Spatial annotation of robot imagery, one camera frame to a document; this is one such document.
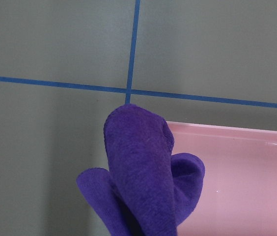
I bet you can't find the pink plastic bin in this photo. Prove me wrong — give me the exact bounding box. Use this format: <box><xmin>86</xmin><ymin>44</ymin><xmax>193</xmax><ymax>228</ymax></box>
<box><xmin>169</xmin><ymin>122</ymin><xmax>277</xmax><ymax>236</ymax></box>

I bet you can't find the purple microfiber cloth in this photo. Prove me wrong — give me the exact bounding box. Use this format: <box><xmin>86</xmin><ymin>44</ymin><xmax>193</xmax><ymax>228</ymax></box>
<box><xmin>76</xmin><ymin>104</ymin><xmax>205</xmax><ymax>236</ymax></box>

